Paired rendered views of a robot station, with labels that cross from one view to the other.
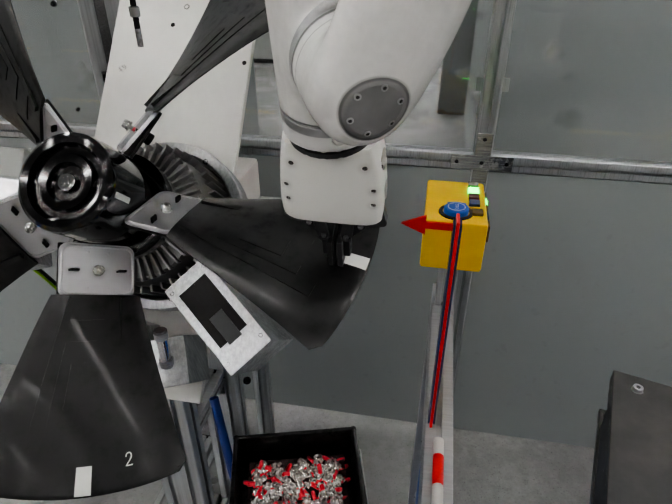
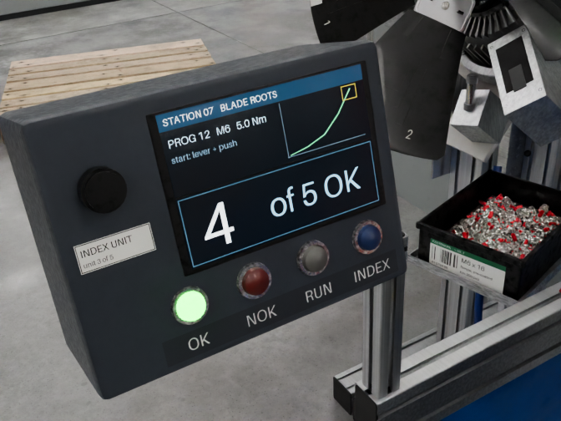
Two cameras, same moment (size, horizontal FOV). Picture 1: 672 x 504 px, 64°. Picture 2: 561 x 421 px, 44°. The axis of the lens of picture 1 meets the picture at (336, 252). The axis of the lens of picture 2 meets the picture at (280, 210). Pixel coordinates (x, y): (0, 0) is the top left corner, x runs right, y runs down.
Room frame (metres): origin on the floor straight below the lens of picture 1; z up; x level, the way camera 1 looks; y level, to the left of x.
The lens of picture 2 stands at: (-0.41, -0.41, 1.40)
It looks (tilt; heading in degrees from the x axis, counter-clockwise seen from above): 30 degrees down; 50
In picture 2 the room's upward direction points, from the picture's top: 3 degrees counter-clockwise
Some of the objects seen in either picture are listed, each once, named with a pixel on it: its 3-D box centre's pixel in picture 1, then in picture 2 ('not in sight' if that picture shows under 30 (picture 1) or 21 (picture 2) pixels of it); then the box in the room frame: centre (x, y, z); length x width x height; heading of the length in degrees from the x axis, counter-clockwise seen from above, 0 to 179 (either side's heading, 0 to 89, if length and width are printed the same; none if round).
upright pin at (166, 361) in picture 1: (163, 347); (470, 92); (0.58, 0.24, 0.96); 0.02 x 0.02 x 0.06
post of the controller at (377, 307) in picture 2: not in sight; (382, 314); (0.01, -0.05, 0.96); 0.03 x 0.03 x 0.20; 80
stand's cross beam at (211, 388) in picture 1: (201, 405); not in sight; (0.84, 0.30, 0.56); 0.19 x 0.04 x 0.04; 170
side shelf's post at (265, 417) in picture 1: (259, 354); not in sight; (1.16, 0.22, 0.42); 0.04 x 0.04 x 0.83; 80
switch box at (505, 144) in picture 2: not in sight; (517, 129); (0.97, 0.37, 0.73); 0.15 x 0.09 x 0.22; 170
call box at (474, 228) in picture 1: (452, 226); not in sight; (0.82, -0.20, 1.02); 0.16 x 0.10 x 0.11; 170
